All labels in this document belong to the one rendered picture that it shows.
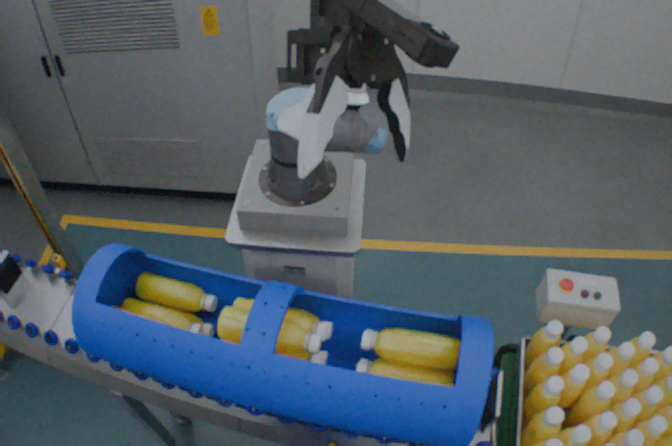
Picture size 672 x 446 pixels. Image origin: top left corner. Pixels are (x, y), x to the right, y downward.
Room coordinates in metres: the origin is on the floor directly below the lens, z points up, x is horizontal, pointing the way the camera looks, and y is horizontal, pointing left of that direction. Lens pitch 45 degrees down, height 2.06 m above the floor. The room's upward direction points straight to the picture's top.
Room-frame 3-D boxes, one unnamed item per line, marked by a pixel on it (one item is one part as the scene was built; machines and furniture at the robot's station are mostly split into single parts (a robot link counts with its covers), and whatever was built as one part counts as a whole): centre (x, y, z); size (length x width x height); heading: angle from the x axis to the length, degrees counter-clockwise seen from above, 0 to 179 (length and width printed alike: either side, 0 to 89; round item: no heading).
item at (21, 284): (0.70, 0.95, 1.00); 0.10 x 0.04 x 0.15; 167
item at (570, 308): (0.63, -0.61, 1.05); 0.20 x 0.10 x 0.10; 77
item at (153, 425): (0.57, 0.69, 0.31); 0.06 x 0.06 x 0.63; 77
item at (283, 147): (0.90, 0.09, 1.38); 0.13 x 0.12 x 0.14; 87
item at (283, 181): (0.90, 0.09, 1.27); 0.15 x 0.15 x 0.10
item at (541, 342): (0.53, -0.50, 0.99); 0.07 x 0.07 x 0.19
